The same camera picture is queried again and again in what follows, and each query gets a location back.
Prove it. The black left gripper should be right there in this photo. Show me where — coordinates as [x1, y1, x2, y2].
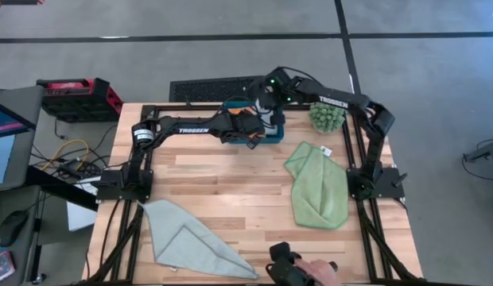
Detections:
[220, 107, 271, 151]

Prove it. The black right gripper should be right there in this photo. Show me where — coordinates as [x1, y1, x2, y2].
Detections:
[248, 67, 301, 126]

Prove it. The green microfiber towel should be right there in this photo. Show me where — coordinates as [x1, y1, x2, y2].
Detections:
[284, 141, 350, 230]

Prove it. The teal plastic bin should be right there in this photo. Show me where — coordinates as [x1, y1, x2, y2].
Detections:
[223, 100, 286, 145]

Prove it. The black perforated panel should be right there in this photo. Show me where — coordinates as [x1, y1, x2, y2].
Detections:
[169, 75, 268, 103]

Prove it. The green spiky artificial plant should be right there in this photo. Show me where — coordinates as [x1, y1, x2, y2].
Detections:
[309, 101, 347, 134]

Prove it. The black handheld device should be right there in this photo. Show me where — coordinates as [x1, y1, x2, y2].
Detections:
[265, 241, 339, 286]

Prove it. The red and black toolbox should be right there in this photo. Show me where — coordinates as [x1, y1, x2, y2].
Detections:
[35, 77, 124, 123]

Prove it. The person's hand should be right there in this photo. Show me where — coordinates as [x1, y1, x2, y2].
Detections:
[296, 258, 342, 286]

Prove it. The white paper sheet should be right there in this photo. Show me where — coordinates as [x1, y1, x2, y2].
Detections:
[66, 200, 97, 232]

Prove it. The gray desk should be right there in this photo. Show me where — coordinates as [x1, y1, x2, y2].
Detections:
[0, 184, 43, 286]

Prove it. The gray computer monitor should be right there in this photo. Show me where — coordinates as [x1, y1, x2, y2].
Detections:
[0, 85, 45, 194]

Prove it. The black computer mouse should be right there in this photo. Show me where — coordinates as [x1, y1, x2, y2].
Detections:
[0, 209, 29, 248]

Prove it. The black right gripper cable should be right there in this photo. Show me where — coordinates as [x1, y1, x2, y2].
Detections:
[276, 66, 325, 87]

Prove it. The black aluminium table frame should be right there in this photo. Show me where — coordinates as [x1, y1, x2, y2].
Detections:
[85, 102, 426, 285]

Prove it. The yellow cable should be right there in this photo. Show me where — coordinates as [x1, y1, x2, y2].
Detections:
[41, 138, 91, 172]

